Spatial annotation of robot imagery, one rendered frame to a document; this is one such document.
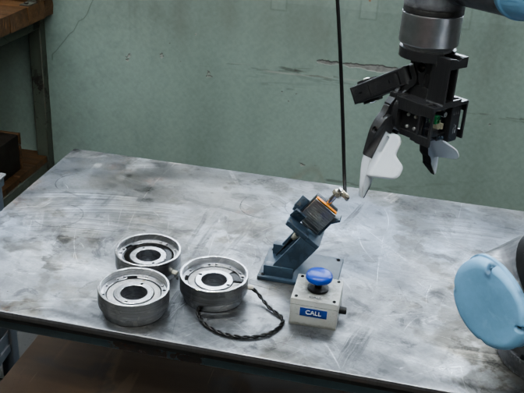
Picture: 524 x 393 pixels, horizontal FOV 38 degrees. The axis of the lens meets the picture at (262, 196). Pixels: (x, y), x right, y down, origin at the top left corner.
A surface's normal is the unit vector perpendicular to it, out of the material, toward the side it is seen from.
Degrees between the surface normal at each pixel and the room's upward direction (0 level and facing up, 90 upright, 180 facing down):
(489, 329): 96
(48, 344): 0
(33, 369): 0
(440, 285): 0
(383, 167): 56
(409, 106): 90
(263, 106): 90
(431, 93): 90
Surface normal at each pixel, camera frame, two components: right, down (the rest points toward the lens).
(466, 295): -0.84, 0.28
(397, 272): 0.06, -0.90
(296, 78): -0.21, 0.42
